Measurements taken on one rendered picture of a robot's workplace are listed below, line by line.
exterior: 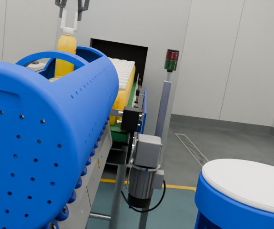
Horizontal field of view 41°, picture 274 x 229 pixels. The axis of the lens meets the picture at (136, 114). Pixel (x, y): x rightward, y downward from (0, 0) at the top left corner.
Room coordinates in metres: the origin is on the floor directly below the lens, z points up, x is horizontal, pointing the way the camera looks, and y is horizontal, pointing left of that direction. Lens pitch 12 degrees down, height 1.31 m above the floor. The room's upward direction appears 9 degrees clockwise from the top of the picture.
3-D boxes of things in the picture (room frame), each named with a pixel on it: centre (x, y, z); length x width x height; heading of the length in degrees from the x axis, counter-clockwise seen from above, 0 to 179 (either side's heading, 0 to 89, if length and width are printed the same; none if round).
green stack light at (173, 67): (1.85, -0.13, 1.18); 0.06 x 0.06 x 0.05
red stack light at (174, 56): (1.85, -0.13, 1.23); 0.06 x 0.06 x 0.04
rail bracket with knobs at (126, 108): (1.50, 0.03, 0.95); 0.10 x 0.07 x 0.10; 91
